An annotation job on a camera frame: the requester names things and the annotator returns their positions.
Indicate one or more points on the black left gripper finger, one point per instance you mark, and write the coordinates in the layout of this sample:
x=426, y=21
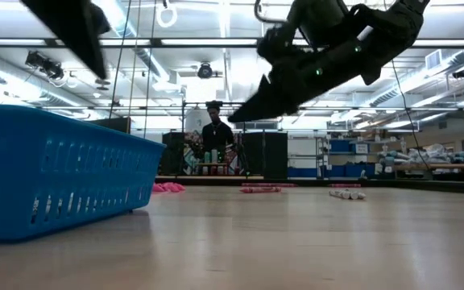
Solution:
x=75, y=28

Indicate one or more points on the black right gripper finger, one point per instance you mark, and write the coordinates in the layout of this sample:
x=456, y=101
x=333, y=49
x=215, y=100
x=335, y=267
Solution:
x=266, y=86
x=264, y=108

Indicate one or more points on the grey crayon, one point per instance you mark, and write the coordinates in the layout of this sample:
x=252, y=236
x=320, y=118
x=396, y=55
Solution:
x=346, y=194

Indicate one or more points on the black cabinet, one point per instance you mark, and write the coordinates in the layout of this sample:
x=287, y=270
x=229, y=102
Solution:
x=264, y=155
x=172, y=153

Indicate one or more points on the person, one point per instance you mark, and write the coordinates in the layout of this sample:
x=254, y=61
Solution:
x=217, y=139

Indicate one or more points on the black overhead beam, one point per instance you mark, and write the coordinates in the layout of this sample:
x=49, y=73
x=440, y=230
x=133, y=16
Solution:
x=155, y=42

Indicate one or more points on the blue storage bin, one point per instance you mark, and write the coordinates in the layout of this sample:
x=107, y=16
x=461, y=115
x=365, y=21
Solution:
x=338, y=146
x=349, y=171
x=302, y=172

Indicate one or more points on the colourful patterned panel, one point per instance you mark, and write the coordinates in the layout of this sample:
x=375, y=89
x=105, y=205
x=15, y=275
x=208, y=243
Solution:
x=189, y=157

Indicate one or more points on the pink crayon piece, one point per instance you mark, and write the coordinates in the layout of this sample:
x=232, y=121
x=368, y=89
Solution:
x=170, y=187
x=179, y=187
x=158, y=188

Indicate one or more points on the white air vent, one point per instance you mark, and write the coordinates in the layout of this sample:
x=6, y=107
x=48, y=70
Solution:
x=433, y=60

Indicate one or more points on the cluttered wooden workbench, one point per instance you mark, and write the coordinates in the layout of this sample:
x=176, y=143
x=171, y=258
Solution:
x=425, y=166

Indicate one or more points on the black ceiling speaker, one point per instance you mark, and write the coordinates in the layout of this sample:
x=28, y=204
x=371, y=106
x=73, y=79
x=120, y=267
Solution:
x=461, y=73

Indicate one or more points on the blue plastic basket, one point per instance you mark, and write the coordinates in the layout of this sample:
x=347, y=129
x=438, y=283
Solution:
x=55, y=173

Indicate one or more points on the black ceiling-mounted camera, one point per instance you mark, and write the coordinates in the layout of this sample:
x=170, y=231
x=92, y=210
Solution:
x=205, y=71
x=44, y=64

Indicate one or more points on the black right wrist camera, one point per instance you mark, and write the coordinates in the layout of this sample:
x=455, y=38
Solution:
x=320, y=20

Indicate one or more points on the silver air duct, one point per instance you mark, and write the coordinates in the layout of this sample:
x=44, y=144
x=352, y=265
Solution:
x=151, y=64

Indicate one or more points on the black metal rig frame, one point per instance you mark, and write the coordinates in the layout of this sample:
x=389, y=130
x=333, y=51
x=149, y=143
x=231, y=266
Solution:
x=193, y=103

